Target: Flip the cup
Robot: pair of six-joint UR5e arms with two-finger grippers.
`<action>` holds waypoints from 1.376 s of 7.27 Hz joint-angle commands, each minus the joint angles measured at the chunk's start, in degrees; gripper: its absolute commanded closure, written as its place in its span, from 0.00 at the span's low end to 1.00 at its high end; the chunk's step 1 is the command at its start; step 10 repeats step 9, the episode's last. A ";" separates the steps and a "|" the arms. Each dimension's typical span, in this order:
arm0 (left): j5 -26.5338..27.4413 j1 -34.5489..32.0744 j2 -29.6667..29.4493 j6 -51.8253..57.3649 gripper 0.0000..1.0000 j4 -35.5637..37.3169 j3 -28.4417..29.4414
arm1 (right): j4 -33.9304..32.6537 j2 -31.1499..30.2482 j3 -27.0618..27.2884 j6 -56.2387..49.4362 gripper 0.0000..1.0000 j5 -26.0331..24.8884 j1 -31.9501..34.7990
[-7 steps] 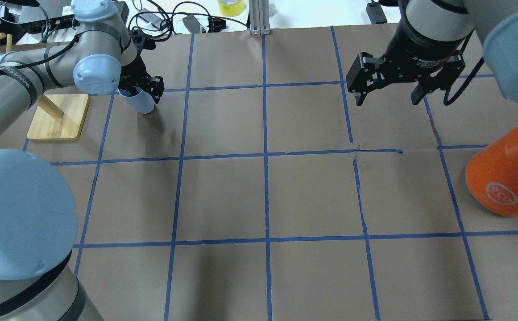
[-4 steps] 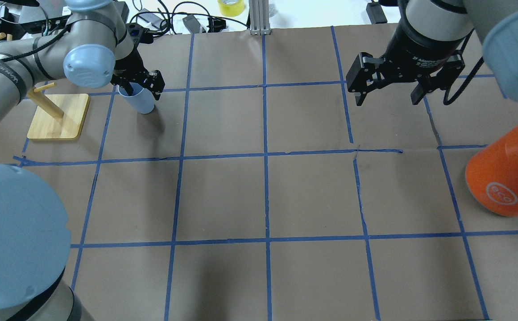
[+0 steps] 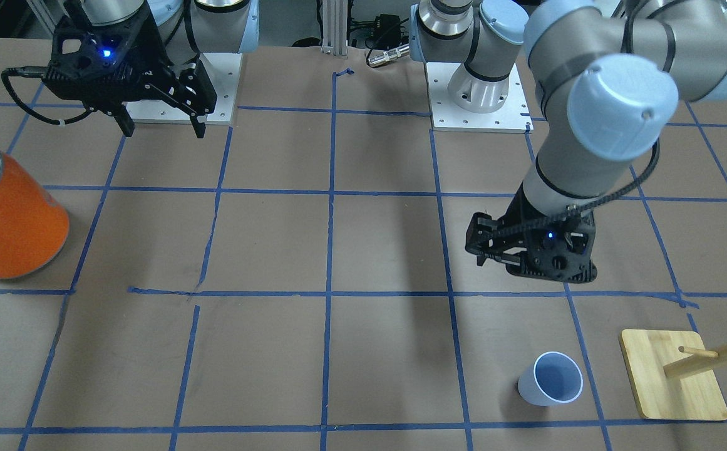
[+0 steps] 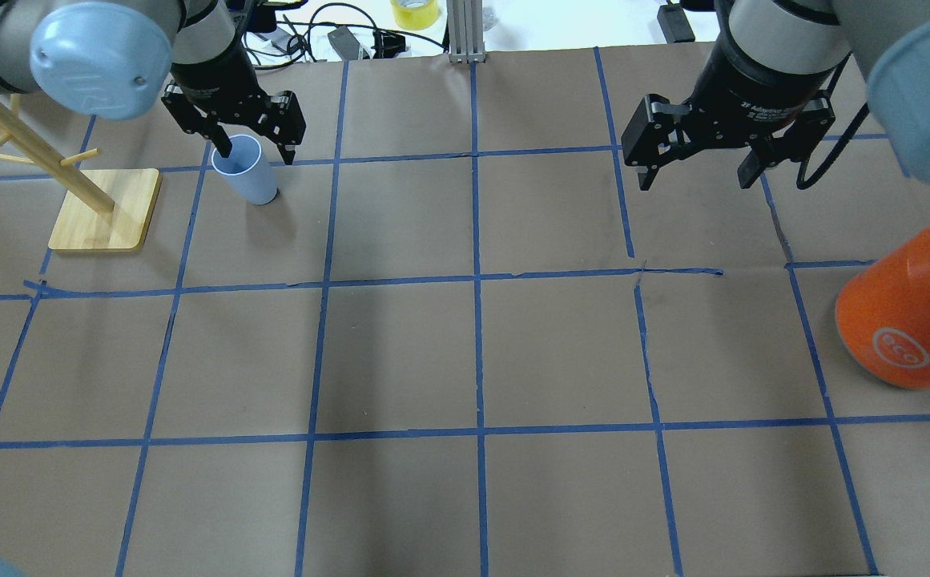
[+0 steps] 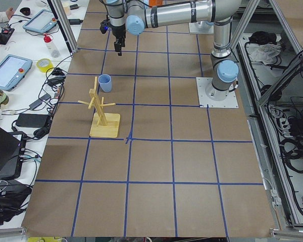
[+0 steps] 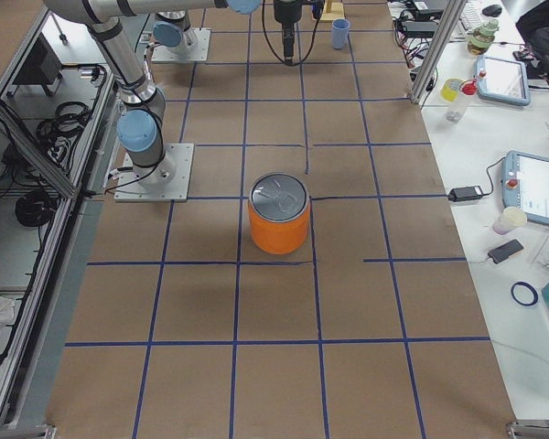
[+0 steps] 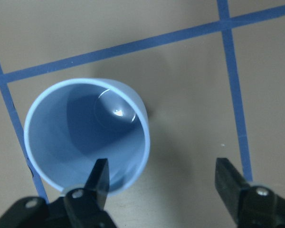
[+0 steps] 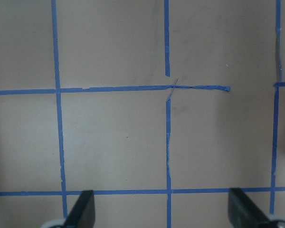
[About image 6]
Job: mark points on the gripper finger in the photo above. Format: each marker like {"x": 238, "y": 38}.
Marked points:
{"x": 288, "y": 41}

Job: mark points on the light blue plastic cup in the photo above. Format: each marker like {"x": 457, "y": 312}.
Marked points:
{"x": 340, "y": 29}

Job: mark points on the wooden cup stand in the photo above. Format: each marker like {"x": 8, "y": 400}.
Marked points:
{"x": 333, "y": 9}

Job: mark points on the clear plastic cup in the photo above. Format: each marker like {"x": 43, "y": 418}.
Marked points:
{"x": 457, "y": 108}

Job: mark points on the white paper cup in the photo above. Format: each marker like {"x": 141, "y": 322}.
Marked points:
{"x": 511, "y": 218}

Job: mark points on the yellow tape roll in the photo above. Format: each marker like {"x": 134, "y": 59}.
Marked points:
{"x": 451, "y": 88}

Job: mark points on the large orange can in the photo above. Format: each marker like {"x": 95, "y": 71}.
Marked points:
{"x": 279, "y": 208}

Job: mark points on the far teach pendant tablet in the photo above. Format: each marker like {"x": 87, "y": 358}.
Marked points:
{"x": 502, "y": 80}

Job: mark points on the teach pendant tablet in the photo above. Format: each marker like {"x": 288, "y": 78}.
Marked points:
{"x": 502, "y": 80}
{"x": 525, "y": 185}

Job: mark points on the black power adapter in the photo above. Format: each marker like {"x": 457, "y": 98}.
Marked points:
{"x": 463, "y": 194}

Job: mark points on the near teach pendant tablet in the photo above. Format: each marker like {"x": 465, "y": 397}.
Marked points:
{"x": 525, "y": 185}

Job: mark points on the black smartphone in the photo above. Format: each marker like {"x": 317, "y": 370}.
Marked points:
{"x": 505, "y": 251}

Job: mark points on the aluminium frame post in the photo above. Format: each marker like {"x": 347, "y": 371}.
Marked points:
{"x": 448, "y": 21}

